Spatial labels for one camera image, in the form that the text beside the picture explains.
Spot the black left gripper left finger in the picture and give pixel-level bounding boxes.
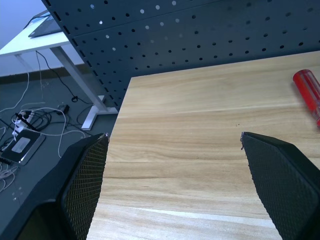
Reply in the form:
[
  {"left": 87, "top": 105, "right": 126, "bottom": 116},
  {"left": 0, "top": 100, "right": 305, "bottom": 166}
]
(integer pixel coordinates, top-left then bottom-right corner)
[{"left": 0, "top": 132, "right": 111, "bottom": 240}]

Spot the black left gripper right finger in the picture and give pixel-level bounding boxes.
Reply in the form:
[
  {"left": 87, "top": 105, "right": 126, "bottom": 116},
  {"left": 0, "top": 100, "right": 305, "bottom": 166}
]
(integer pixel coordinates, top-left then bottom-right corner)
[{"left": 239, "top": 131, "right": 320, "bottom": 240}]

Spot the dark pegboard panel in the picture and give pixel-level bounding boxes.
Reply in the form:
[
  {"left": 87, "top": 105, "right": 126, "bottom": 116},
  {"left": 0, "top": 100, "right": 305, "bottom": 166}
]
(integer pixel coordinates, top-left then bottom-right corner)
[{"left": 41, "top": 0, "right": 320, "bottom": 115}]

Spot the grey flat electronic box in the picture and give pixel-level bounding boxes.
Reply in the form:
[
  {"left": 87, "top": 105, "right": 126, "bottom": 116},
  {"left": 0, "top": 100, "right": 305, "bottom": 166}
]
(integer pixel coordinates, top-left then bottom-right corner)
[{"left": 0, "top": 130, "right": 47, "bottom": 166}]

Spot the white power strip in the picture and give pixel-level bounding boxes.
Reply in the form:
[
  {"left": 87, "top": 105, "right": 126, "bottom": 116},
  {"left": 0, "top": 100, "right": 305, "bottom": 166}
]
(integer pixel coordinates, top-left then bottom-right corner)
[{"left": 11, "top": 111, "right": 35, "bottom": 137}]

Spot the white desk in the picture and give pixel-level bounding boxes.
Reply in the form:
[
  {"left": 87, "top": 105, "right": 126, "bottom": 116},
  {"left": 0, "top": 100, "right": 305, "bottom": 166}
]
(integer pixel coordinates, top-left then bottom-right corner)
[{"left": 0, "top": 30, "right": 119, "bottom": 131}]

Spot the dark laptop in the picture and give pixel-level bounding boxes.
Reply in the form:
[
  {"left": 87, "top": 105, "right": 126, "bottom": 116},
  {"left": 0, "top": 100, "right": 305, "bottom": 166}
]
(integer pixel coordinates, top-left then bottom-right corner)
[{"left": 27, "top": 10, "right": 62, "bottom": 39}]

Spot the white floor cable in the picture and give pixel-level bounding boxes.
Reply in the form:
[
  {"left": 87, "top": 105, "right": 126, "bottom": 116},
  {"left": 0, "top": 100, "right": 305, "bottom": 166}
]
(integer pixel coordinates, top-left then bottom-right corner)
[{"left": 0, "top": 72, "right": 86, "bottom": 159}]

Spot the red-handled screwdriver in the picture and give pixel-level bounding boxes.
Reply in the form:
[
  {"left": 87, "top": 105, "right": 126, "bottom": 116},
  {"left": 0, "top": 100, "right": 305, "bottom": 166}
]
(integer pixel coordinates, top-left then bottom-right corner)
[{"left": 292, "top": 69, "right": 320, "bottom": 129}]

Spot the black floor cable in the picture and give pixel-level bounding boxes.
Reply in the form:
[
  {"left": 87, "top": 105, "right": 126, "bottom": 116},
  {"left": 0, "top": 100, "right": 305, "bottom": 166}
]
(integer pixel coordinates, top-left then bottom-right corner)
[{"left": 35, "top": 50, "right": 95, "bottom": 104}]

